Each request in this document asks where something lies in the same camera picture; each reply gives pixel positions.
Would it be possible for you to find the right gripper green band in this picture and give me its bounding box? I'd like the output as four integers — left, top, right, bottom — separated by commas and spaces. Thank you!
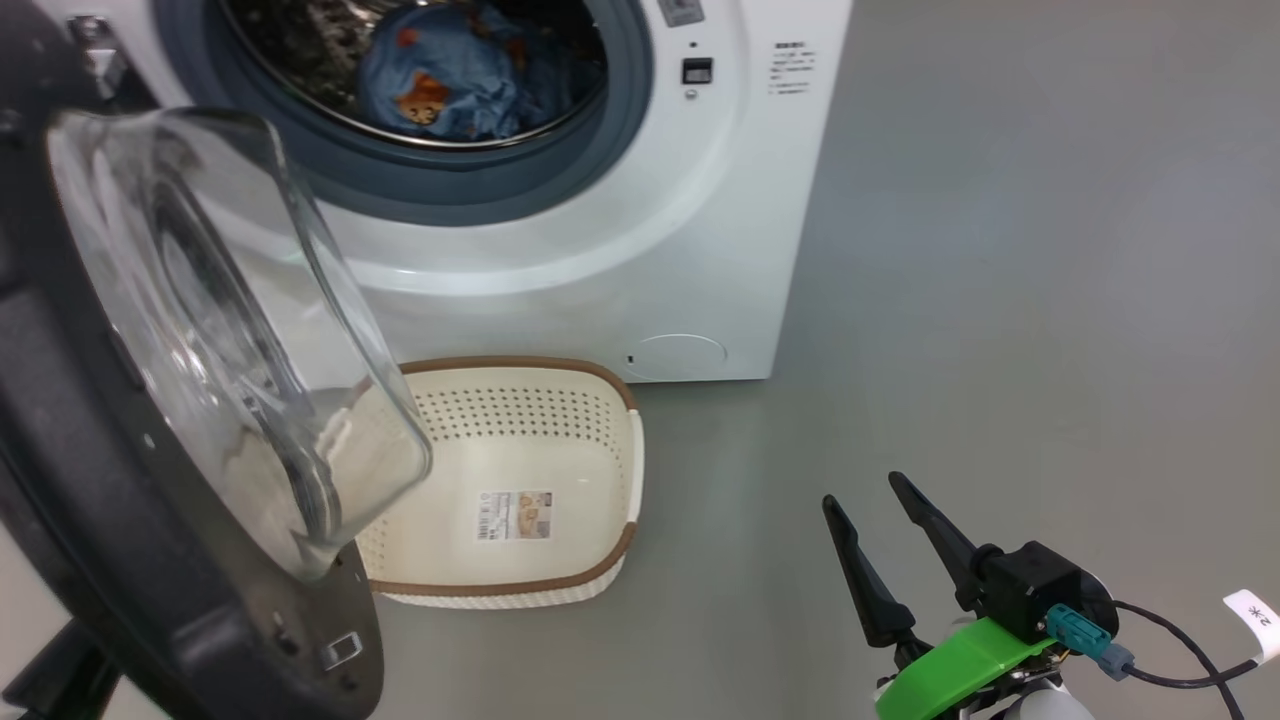
822, 471, 1076, 720

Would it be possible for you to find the black round glass washer door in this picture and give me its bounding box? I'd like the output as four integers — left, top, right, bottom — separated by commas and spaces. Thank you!
0, 0, 433, 720

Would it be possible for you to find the teal cable connector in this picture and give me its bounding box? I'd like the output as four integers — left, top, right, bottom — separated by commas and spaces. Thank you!
1045, 603, 1136, 681

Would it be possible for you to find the grey rubber door gasket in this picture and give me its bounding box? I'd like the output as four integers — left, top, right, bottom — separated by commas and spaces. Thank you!
150, 0, 656, 228

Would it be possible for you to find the metal door hinge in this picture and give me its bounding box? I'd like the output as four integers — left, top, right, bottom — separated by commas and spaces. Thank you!
65, 15, 131, 101

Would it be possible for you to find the thin black camera cable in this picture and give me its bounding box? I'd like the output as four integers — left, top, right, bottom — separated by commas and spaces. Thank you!
1110, 600, 1261, 720

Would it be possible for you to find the blue cartoon print garment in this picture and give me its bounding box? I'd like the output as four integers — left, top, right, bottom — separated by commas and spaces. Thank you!
358, 5, 521, 141

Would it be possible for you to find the white front-load washing machine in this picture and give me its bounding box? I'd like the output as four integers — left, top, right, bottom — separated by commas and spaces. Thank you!
40, 0, 854, 384

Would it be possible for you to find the product label in basket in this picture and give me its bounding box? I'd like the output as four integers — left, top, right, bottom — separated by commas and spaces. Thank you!
476, 490, 554, 543

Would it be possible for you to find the white cable tag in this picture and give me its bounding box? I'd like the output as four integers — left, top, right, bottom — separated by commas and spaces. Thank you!
1222, 589, 1280, 666

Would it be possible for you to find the round white filter cover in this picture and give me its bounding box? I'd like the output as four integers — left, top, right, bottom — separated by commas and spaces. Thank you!
625, 334, 728, 382

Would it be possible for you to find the white basket with brown rim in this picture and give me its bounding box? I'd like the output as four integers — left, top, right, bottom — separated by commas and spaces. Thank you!
355, 356, 644, 609

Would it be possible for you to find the steel washer drum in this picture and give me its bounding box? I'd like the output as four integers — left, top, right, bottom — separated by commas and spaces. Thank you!
215, 0, 611, 151

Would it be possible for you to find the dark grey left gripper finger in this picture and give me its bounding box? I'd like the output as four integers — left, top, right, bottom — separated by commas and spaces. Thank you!
0, 620, 121, 720

